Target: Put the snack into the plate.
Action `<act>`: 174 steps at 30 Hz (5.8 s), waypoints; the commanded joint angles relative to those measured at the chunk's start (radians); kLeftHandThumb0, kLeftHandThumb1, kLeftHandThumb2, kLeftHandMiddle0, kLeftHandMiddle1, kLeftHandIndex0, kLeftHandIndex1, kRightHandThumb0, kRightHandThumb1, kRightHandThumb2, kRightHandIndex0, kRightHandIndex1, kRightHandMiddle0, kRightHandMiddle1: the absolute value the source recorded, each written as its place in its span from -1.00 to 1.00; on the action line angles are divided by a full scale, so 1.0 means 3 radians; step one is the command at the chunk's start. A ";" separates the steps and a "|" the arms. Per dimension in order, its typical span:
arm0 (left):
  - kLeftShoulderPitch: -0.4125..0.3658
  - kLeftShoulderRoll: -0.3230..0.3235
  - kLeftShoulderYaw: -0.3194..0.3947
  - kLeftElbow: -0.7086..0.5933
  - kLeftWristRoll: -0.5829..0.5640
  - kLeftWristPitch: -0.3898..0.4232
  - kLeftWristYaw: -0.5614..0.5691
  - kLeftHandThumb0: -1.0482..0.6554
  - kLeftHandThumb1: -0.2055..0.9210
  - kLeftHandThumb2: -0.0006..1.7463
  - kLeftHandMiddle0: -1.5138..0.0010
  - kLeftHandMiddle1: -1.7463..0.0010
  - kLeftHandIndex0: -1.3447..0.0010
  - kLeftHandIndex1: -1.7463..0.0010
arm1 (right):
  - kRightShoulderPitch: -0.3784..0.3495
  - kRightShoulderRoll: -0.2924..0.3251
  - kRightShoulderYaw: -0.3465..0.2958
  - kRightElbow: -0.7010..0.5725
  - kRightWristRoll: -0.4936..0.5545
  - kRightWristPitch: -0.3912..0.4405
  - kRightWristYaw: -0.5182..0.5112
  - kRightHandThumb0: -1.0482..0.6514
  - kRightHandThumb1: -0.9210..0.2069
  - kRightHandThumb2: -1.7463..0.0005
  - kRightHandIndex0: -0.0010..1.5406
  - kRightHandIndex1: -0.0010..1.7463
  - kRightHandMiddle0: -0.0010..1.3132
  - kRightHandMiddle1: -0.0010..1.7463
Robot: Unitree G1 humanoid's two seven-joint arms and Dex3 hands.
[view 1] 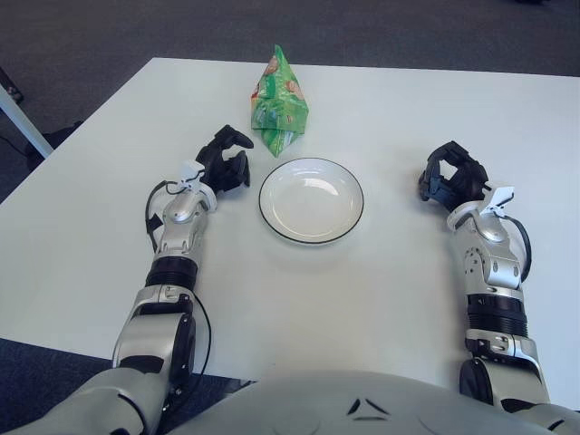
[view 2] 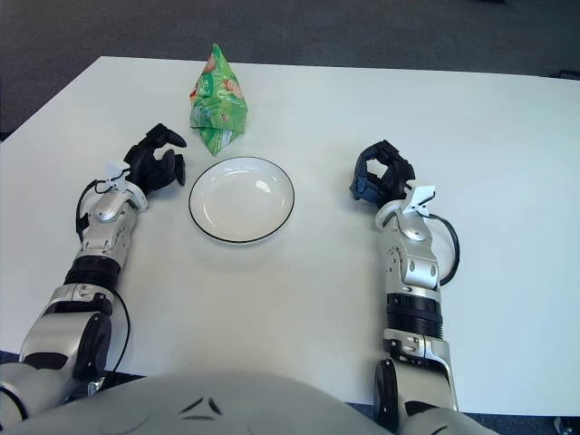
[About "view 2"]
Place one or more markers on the grey caster wheel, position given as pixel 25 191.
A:
pixel 564 426

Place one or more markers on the green snack bag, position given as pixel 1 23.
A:
pixel 217 104

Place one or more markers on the white plate with black rim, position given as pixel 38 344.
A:
pixel 240 204

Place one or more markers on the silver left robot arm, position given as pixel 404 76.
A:
pixel 109 222

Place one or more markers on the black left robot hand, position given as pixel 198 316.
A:
pixel 151 165

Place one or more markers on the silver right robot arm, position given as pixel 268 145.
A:
pixel 419 267

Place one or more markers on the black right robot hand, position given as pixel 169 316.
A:
pixel 394 176

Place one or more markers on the small silver metal bracket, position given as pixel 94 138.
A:
pixel 95 385

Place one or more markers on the grey robot torso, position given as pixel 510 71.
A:
pixel 204 394

